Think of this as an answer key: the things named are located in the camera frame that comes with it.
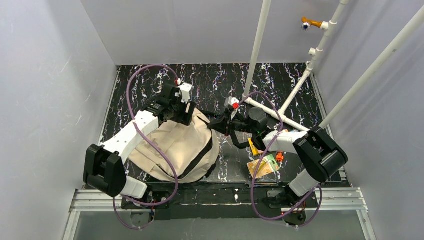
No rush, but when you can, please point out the yellow item blister pack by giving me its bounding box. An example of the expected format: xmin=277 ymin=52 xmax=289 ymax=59
xmin=247 ymin=154 xmax=280 ymax=179

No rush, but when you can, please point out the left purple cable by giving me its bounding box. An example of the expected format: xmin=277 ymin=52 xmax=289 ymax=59
xmin=112 ymin=64 xmax=182 ymax=231

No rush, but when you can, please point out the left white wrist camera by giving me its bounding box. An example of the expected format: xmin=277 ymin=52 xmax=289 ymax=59
xmin=176 ymin=78 xmax=194 ymax=104

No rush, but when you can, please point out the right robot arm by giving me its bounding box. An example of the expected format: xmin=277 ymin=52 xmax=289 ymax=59
xmin=207 ymin=106 xmax=348 ymax=200

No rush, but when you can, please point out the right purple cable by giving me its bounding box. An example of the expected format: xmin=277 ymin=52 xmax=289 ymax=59
xmin=236 ymin=91 xmax=324 ymax=229

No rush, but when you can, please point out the white pvc pipe frame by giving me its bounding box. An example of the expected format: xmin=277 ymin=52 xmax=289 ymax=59
xmin=242 ymin=0 xmax=424 ymax=131

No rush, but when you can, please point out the orange small toy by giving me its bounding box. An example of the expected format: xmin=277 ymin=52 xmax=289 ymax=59
xmin=275 ymin=151 xmax=284 ymax=163

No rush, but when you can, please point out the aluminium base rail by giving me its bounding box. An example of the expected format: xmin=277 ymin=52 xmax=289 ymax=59
xmin=63 ymin=187 xmax=376 ymax=240

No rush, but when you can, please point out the beige canvas student bag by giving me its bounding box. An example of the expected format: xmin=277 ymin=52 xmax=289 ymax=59
xmin=128 ymin=109 xmax=220 ymax=184

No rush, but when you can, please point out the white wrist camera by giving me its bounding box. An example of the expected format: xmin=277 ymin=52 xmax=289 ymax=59
xmin=176 ymin=78 xmax=194 ymax=104
xmin=225 ymin=96 xmax=240 ymax=118

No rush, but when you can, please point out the purple cable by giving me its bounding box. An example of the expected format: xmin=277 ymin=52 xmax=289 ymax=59
xmin=236 ymin=91 xmax=324 ymax=229
xmin=112 ymin=64 xmax=182 ymax=231

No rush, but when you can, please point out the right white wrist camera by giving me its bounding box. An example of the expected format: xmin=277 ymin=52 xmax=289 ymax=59
xmin=225 ymin=96 xmax=240 ymax=118

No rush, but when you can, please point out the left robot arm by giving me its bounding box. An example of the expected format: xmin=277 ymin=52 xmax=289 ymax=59
xmin=83 ymin=82 xmax=196 ymax=199

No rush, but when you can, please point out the yellow crayon pack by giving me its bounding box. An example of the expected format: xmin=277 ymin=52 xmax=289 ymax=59
xmin=247 ymin=129 xmax=299 ymax=157

